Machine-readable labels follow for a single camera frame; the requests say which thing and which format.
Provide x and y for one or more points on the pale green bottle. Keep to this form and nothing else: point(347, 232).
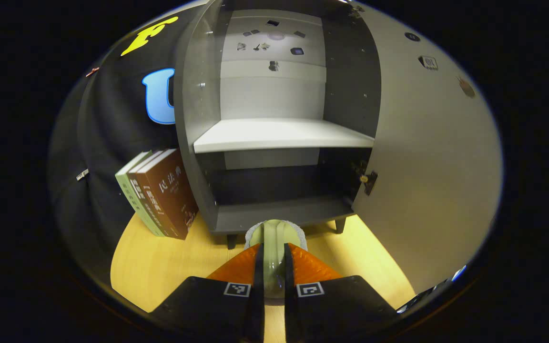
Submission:
point(273, 257)

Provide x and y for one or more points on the black backdrop cloth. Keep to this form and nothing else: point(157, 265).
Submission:
point(112, 119)

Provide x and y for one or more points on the white cloth peg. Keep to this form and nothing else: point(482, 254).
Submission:
point(82, 175)

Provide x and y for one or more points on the green book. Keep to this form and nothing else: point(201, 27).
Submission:
point(129, 197)

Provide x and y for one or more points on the red cloth peg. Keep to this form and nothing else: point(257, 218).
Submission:
point(92, 71)

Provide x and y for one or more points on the dark grey cabinet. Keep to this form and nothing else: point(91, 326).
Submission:
point(274, 214)

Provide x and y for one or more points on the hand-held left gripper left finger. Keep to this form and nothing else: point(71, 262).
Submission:
point(259, 295)

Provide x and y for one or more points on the dark brown book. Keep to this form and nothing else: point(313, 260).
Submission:
point(148, 200)

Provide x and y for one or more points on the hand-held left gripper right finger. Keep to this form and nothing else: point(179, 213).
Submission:
point(289, 305)

